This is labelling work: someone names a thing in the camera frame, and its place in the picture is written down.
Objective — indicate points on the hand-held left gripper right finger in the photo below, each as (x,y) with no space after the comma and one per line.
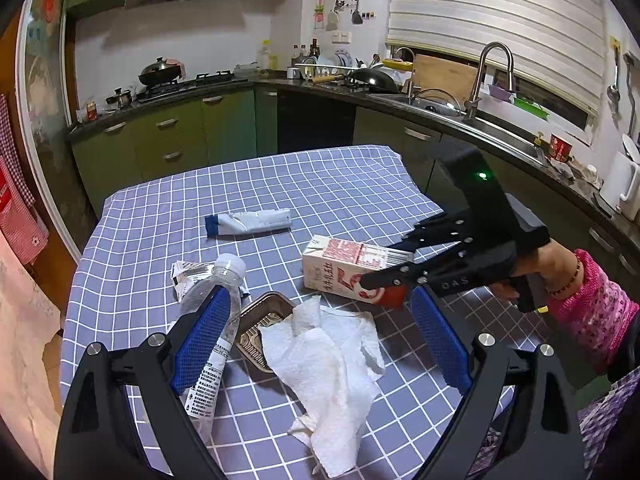
(440,340)

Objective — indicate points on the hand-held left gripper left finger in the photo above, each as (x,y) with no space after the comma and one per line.
(200,340)

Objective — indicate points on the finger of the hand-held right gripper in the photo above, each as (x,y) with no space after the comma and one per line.
(395,275)
(440,235)

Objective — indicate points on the red and white milk carton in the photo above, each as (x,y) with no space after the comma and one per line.
(340,260)

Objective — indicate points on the crushed clear plastic bottle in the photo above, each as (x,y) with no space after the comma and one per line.
(225,280)

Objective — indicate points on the foil tray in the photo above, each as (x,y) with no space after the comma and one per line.
(260,315)

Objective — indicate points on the white wrapper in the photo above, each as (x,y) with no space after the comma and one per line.
(192,272)

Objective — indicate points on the white paper towel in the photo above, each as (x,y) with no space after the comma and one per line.
(320,360)

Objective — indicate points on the white and blue squeezed tube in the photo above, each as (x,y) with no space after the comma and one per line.
(250,221)

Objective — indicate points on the person's right forearm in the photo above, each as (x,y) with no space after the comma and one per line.
(595,305)

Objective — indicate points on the person's right hand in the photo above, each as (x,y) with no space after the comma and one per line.
(550,260)

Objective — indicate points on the steel sink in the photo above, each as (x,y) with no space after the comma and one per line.
(505,135)

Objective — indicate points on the white rag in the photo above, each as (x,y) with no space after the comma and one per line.
(580,172)

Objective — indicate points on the red paper cup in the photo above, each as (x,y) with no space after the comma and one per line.
(560,147)

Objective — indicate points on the blue checked tablecloth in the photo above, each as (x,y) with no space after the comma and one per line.
(325,185)

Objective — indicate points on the green plastic tray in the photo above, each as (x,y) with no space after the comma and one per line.
(530,107)

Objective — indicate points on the glass pot lid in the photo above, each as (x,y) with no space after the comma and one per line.
(440,105)

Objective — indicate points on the purple plastic tray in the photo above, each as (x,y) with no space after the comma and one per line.
(500,94)

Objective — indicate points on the white electric kettle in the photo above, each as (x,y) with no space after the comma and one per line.
(620,180)

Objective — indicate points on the tall steel kitchen faucet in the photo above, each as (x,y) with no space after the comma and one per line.
(477,80)

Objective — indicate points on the wooden cutting board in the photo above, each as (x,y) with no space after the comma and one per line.
(440,77)

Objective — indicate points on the black built-in appliance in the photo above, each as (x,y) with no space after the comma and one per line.
(315,125)

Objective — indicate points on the yellow plastic tray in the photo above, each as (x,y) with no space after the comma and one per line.
(400,65)

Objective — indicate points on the small steel tap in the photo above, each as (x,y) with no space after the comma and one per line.
(412,52)

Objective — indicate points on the hanging steel ladle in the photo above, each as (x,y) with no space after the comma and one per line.
(614,92)

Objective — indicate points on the purple patterned clothing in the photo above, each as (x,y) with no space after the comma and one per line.
(610,420)

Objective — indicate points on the wooden rolling pin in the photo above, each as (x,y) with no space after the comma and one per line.
(325,79)

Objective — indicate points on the white dish rack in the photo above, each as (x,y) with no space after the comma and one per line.
(325,67)

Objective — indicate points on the red checked apron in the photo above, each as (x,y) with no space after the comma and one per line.
(20,225)

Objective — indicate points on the white window blind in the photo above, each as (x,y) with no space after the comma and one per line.
(490,10)

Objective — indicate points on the dark sauce bottle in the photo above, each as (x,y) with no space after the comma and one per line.
(314,52)

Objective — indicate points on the dark stone countertop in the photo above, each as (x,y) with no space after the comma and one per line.
(280,81)

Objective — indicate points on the black hanging spatula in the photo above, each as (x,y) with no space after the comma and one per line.
(357,17)

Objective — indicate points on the pink and white hanging utensil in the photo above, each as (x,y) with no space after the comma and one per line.
(332,20)

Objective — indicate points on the plastic oil bottle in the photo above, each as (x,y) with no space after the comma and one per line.
(265,57)

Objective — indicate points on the small red can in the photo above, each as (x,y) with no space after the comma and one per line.
(91,111)

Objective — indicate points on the small steel pot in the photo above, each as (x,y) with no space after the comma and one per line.
(122,99)

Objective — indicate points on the printed sliding door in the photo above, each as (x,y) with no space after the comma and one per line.
(50,135)

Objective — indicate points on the black gas stove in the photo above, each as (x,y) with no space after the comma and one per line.
(210,81)

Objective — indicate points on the black lidded wok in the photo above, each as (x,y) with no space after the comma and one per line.
(159,72)

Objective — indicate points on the white wall socket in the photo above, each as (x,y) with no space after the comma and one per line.
(341,37)

